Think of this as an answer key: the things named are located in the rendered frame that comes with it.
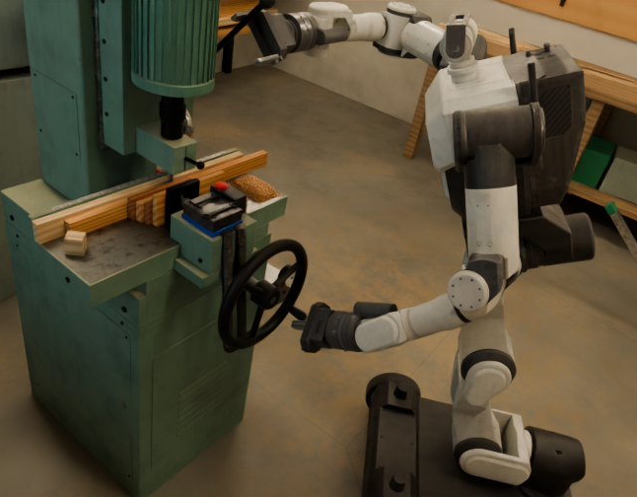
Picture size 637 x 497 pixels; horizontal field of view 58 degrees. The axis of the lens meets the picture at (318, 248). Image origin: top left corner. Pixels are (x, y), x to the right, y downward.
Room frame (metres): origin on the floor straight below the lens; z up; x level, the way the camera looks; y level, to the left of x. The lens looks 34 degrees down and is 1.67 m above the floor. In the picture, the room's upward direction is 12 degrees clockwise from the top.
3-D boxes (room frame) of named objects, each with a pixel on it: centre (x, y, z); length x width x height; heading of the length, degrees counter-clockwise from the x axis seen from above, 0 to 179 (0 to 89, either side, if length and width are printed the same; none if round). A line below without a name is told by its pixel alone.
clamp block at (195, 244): (1.08, 0.24, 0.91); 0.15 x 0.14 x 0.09; 148
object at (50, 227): (1.19, 0.42, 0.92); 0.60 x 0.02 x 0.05; 148
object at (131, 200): (1.17, 0.40, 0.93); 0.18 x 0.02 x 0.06; 148
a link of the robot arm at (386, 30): (1.61, -0.04, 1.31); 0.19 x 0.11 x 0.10; 137
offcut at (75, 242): (0.94, 0.50, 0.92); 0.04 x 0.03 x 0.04; 101
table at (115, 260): (1.13, 0.32, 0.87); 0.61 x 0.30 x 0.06; 148
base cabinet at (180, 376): (1.27, 0.49, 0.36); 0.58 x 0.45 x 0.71; 58
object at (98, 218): (1.24, 0.37, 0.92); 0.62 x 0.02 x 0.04; 148
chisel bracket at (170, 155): (1.22, 0.40, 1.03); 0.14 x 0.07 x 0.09; 58
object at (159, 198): (1.18, 0.33, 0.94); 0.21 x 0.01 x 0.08; 148
